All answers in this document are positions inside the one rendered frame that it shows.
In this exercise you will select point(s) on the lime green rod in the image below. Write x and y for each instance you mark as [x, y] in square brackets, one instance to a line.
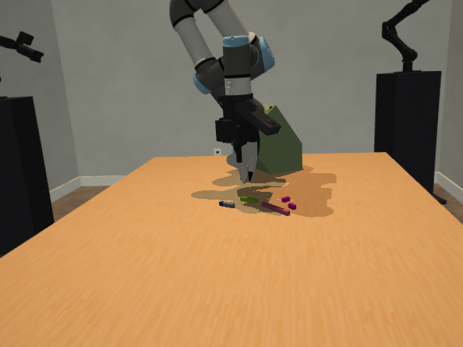
[249, 200]

